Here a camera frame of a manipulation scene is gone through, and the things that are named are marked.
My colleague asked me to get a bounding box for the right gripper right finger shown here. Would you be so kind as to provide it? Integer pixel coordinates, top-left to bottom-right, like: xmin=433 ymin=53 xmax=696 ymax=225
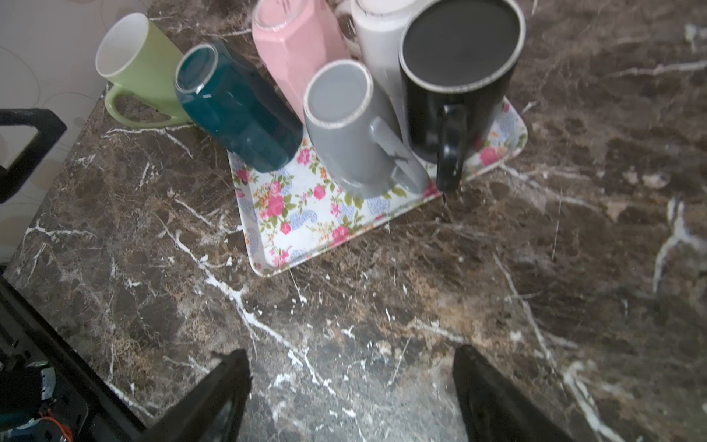
xmin=452 ymin=344 xmax=572 ymax=441

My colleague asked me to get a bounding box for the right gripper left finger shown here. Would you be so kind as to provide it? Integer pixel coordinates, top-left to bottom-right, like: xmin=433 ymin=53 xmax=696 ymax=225
xmin=138 ymin=349 xmax=252 ymax=441

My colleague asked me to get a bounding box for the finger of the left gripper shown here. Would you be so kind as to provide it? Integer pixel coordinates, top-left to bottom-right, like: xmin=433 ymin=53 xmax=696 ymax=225
xmin=1 ymin=108 xmax=67 ymax=204

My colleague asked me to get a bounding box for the light green mug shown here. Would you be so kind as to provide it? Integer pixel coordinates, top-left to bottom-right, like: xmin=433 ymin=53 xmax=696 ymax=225
xmin=95 ymin=12 xmax=191 ymax=129

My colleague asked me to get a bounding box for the grey mug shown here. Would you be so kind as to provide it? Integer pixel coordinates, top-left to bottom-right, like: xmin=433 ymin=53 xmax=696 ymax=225
xmin=304 ymin=59 xmax=430 ymax=199

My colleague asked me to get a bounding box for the dark teal mug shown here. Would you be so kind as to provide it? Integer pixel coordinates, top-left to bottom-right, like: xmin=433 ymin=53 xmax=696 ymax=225
xmin=174 ymin=42 xmax=304 ymax=173

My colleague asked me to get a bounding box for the pink faceted mug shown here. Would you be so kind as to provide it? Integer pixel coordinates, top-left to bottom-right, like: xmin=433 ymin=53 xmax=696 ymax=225
xmin=252 ymin=0 xmax=350 ymax=120

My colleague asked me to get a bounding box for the white mug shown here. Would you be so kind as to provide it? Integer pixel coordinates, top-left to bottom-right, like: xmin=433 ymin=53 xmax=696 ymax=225
xmin=335 ymin=0 xmax=428 ymax=144

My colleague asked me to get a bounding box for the black mug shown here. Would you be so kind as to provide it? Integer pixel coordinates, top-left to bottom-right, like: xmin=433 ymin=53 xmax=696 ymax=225
xmin=399 ymin=0 xmax=527 ymax=193

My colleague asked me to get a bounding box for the floral rectangular tray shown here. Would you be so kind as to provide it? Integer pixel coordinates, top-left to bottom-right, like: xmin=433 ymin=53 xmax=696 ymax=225
xmin=227 ymin=96 xmax=528 ymax=277

